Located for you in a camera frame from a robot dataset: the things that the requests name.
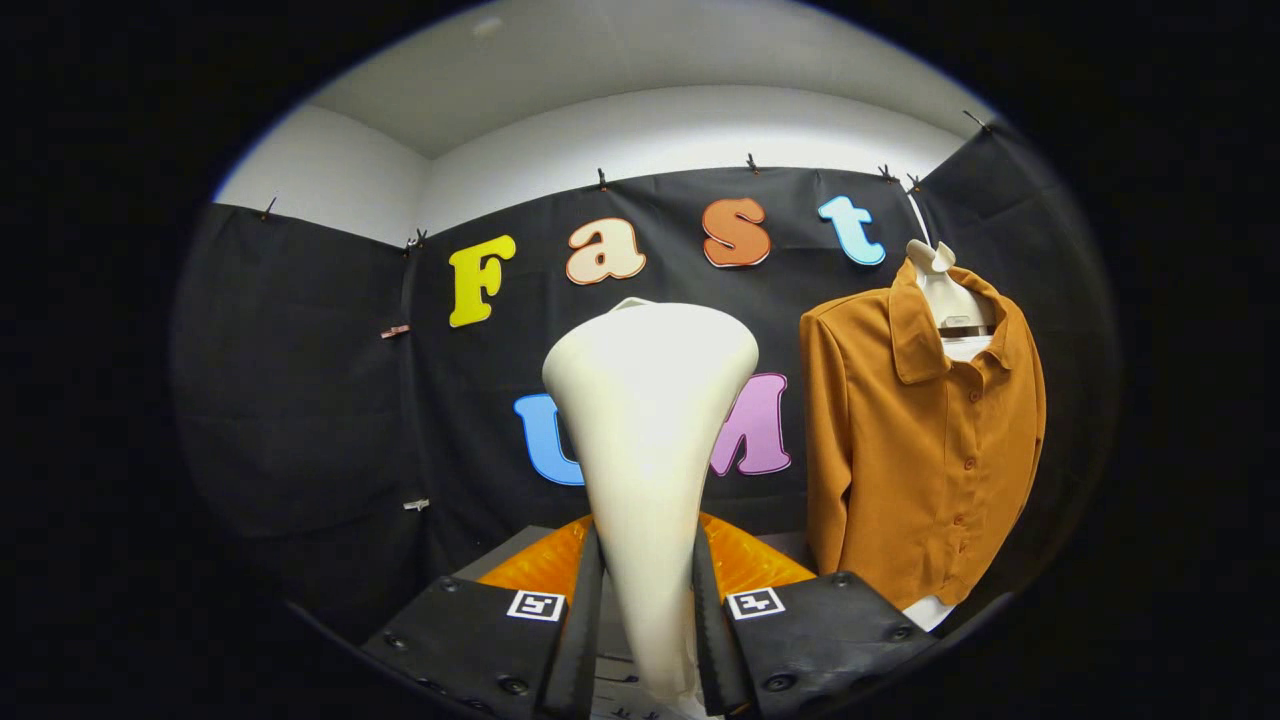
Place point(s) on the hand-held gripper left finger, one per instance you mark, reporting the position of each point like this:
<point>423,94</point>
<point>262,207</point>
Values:
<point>500,640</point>

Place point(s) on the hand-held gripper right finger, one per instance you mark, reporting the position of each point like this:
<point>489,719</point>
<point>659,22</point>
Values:
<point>830,630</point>

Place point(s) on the orange button-up shirt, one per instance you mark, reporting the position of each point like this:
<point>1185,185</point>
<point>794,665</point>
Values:
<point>900,470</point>

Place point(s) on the white garment steamer head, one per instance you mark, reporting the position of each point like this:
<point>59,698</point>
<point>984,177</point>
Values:
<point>650,420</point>

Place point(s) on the grey cabinet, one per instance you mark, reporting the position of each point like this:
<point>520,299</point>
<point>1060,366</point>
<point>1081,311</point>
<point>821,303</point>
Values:
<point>520,555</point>

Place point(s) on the black backdrop cloth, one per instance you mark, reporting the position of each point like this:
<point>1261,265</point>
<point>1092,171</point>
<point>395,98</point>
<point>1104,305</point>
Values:
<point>300,400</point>

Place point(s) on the white torso hanger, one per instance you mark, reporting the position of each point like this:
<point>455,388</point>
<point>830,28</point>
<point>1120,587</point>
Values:
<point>945,290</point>

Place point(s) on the row of black cloth clips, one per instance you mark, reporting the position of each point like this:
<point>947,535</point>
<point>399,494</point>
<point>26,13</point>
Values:
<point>601,179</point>

